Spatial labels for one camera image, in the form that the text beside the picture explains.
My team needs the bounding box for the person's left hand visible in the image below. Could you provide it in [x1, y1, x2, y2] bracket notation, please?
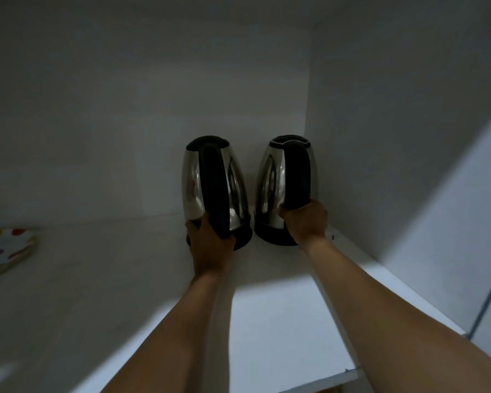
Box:
[184, 210, 237, 279]

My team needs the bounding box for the person's right hand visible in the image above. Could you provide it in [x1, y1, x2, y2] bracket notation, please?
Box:
[278, 200, 330, 247]

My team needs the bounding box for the steel kettle with black handle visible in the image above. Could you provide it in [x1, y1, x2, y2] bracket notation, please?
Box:
[181, 135, 254, 252]
[253, 134, 320, 247]

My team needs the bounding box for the person's right forearm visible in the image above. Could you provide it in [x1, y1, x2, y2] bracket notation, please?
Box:
[301, 233, 491, 393]

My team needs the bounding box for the person's left forearm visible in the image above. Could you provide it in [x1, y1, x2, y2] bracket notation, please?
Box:
[102, 272, 235, 393]

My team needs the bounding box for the polka dot plate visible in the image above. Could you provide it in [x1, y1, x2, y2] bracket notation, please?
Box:
[0, 228, 40, 284]

